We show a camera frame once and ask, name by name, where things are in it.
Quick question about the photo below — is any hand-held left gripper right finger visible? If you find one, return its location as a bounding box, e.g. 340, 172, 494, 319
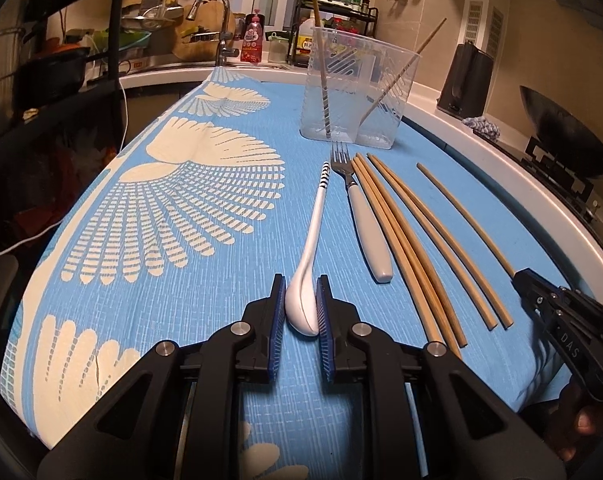
315, 274, 567, 480

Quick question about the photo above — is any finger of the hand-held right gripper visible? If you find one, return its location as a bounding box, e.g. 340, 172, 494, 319
513, 269, 577, 321

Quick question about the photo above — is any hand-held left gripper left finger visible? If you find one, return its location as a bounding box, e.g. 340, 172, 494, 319
36, 274, 287, 480

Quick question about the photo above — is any white spoon with striped handle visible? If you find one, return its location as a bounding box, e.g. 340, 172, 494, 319
284, 161, 331, 337

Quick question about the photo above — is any fork with grey handle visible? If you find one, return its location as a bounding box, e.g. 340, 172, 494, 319
330, 141, 393, 283

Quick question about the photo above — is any clear plastic container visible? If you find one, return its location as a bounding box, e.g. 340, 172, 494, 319
300, 26, 422, 151

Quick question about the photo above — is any person's right hand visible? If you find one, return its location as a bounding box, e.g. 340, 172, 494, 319
544, 380, 603, 465

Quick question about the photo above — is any blue patterned cloth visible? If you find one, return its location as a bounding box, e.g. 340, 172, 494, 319
0, 67, 576, 480

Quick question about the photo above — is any black gas stove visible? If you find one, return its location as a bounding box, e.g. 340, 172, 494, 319
496, 132, 603, 266

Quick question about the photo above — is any black wok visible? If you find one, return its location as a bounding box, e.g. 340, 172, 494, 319
519, 85, 603, 181

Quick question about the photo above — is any blue white scrub cloth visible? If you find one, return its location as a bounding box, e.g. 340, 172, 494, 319
463, 116, 501, 139

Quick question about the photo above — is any black box appliance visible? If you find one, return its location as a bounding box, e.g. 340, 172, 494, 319
436, 41, 495, 117

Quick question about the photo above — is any green lidded jar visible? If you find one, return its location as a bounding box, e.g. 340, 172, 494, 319
266, 31, 292, 65

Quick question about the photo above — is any yellow label bottle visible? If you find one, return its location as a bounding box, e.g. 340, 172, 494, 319
295, 19, 315, 59

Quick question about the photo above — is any red dish soap bottle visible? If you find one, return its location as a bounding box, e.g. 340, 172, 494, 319
240, 7, 265, 64

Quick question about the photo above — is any metal kitchen faucet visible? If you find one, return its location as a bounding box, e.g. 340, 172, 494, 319
186, 0, 240, 66

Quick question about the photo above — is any black spice rack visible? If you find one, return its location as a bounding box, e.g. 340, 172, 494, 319
288, 2, 380, 68

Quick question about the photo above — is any wooden cutting board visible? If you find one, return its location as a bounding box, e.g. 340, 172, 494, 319
172, 0, 232, 59

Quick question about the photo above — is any green basin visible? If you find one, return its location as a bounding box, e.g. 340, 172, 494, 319
94, 30, 152, 54

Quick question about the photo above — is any metal bowl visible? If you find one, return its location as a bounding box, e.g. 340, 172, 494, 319
121, 6, 184, 31

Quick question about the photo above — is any black pot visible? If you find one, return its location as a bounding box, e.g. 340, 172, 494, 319
15, 47, 92, 107

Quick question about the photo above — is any black shelf rack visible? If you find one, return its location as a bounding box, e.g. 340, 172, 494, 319
0, 0, 182, 171

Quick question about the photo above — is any steel pot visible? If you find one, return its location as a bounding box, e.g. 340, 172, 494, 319
0, 0, 34, 52

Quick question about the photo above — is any white cable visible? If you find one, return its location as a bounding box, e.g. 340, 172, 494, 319
0, 80, 128, 262

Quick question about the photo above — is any white wall vent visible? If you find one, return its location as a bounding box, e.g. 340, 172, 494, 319
467, 1, 483, 44
488, 6, 505, 56

